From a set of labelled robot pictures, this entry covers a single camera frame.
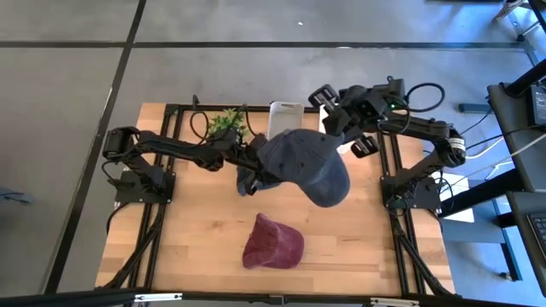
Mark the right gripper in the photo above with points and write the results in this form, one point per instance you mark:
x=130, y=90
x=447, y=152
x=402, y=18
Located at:
x=354, y=111

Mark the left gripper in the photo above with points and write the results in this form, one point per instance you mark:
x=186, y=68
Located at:
x=256, y=162

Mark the navy blue baseball cap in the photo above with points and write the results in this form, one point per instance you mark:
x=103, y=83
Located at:
x=307, y=166

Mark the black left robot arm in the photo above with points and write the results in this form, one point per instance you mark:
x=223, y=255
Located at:
x=170, y=147

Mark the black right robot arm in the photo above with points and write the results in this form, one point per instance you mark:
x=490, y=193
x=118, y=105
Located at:
x=426, y=123

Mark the green artificial plant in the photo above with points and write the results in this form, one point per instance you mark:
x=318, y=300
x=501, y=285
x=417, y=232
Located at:
x=226, y=121

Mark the white plastic basket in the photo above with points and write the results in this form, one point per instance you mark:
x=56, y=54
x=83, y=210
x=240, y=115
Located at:
x=285, y=117

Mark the maroon baseball cap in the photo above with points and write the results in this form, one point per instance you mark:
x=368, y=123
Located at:
x=273, y=247

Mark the white floor box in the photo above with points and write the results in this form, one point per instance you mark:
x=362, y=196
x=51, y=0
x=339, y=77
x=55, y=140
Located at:
x=462, y=209

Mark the black desk leg bar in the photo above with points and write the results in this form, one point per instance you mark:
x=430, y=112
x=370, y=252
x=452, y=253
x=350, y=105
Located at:
x=490, y=187

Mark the black side desk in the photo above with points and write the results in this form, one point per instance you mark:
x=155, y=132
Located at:
x=512, y=128

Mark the black power adapter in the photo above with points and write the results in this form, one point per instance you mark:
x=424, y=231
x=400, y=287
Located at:
x=539, y=104

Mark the black front crossbar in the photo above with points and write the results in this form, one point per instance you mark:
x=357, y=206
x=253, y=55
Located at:
x=85, y=297

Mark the black keyboard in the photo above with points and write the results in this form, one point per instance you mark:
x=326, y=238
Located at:
x=539, y=230

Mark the black aluminium table frame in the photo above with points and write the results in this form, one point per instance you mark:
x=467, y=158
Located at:
x=183, y=106

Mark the silver metal bracket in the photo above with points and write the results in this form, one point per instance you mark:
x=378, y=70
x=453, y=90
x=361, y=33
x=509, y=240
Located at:
x=394, y=302
x=158, y=297

